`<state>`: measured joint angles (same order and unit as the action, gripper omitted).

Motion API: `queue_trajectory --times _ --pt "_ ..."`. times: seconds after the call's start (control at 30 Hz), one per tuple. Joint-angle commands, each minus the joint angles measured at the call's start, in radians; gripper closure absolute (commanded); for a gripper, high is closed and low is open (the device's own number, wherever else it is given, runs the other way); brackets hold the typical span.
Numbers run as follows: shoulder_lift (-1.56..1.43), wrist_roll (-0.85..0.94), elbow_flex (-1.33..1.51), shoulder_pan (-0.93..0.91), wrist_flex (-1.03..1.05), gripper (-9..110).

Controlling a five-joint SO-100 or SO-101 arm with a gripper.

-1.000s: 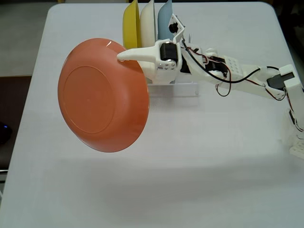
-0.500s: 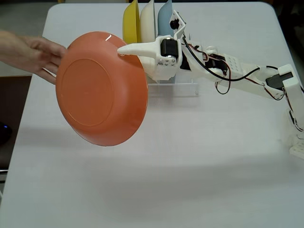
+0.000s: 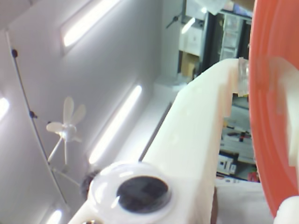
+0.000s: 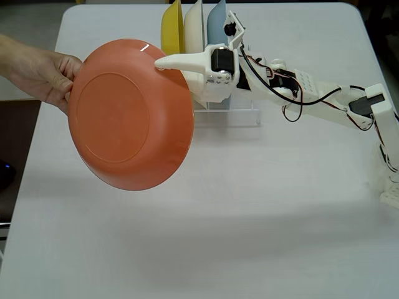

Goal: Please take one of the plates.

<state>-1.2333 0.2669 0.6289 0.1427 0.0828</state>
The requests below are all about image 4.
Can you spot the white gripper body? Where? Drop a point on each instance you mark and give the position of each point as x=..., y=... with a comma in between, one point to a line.
x=208, y=66

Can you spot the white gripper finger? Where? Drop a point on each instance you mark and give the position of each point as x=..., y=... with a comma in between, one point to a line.
x=212, y=92
x=187, y=61

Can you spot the orange plate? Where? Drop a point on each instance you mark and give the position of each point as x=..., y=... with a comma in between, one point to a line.
x=124, y=124

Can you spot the person's bare forearm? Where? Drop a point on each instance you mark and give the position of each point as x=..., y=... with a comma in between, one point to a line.
x=5, y=53

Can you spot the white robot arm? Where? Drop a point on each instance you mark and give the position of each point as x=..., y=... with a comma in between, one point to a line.
x=311, y=84

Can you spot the person's bare hand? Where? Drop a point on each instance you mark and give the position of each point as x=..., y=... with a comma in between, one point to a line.
x=40, y=73

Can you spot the cream white plate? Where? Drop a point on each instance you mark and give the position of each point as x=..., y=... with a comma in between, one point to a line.
x=194, y=28

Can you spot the light blue plate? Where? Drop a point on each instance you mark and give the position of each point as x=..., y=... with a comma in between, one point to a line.
x=216, y=25

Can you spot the yellow plate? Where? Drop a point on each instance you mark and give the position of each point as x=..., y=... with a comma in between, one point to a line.
x=171, y=28

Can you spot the black computer mouse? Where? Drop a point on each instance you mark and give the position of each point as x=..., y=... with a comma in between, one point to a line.
x=7, y=174

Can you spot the wrist camera on white bracket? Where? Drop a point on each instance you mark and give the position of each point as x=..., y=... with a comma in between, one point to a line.
x=233, y=25

